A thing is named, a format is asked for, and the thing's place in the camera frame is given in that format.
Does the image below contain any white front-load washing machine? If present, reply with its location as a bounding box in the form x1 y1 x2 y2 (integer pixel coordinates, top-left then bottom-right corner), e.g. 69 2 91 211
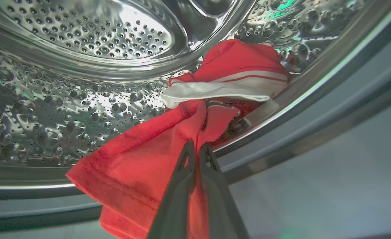
0 0 391 239

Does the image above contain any red jersey white trim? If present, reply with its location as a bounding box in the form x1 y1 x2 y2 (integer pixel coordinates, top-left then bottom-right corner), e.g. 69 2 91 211
66 38 290 239

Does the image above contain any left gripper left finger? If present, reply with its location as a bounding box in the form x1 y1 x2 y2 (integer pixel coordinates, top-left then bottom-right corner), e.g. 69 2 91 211
147 141 196 239

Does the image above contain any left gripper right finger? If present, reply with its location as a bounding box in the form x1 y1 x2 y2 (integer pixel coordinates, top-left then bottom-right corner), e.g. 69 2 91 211
199 143 249 239

